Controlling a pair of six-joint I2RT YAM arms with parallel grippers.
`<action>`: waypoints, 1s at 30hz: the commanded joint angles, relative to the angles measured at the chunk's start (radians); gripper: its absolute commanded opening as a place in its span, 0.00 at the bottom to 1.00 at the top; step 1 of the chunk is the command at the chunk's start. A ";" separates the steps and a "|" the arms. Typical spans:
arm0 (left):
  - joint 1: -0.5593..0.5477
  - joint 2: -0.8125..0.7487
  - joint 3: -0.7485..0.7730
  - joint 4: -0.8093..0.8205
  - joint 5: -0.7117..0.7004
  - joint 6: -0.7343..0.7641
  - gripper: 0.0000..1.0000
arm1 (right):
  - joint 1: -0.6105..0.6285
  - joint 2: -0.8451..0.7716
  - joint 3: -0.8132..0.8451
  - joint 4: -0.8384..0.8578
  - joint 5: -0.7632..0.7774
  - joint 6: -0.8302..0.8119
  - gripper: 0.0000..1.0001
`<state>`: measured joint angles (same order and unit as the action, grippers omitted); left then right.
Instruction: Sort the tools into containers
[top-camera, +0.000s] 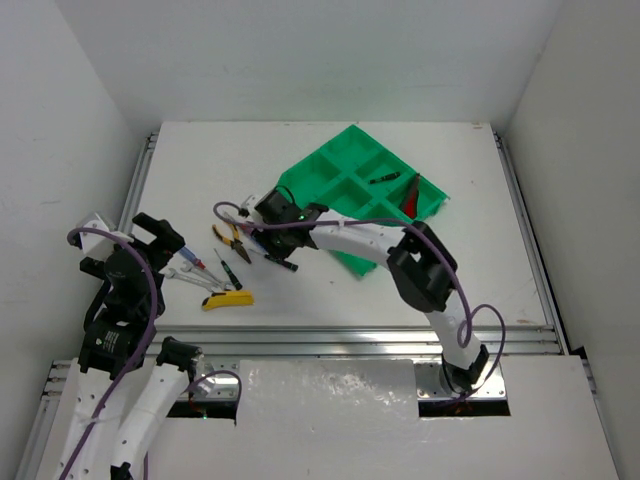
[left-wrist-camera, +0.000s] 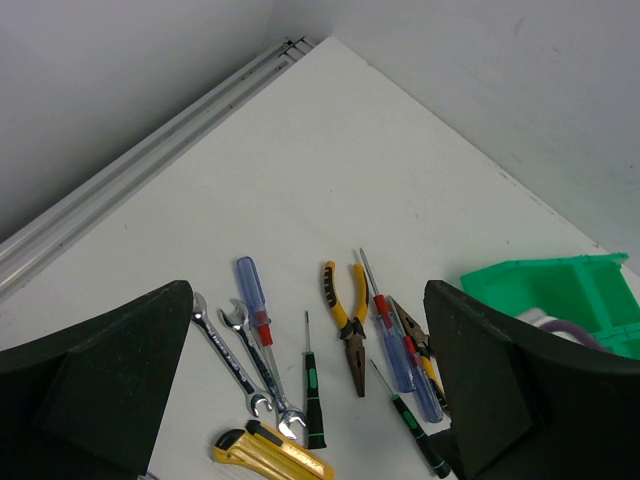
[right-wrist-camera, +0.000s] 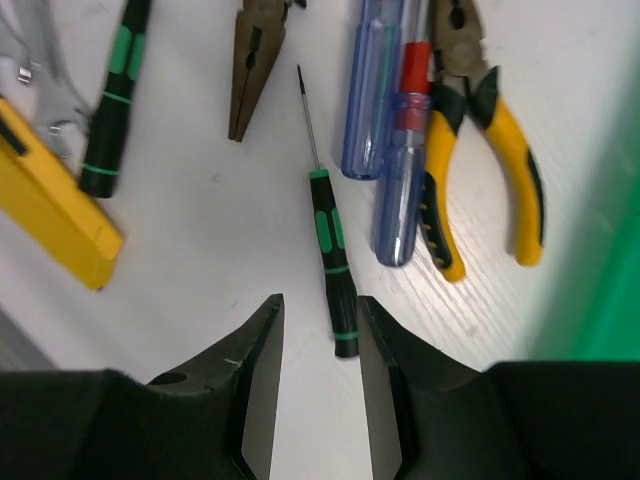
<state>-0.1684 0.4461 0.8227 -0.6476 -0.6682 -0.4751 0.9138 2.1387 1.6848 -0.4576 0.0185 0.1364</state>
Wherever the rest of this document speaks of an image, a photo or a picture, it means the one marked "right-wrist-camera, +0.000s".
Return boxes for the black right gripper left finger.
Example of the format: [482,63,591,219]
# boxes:
[149,294,285,479]

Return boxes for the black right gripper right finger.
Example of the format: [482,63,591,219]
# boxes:
[357,296,480,479]

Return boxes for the black green precision screwdriver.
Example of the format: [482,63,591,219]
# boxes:
[296,66,359,359]
[78,0,152,199]

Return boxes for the blue red handle screwdriver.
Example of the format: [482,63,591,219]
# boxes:
[375,1,431,267]

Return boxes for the yellow utility knife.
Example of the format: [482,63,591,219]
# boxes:
[1,99,124,290]

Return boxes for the green six-compartment organizer tray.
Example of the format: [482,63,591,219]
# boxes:
[530,83,639,361]

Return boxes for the yellow combination pliers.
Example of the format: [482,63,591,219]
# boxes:
[419,0,546,284]

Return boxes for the yellow long-nose pliers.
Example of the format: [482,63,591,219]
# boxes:
[228,0,307,143]

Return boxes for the silver open-end wrench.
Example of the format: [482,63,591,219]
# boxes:
[1,0,91,159]

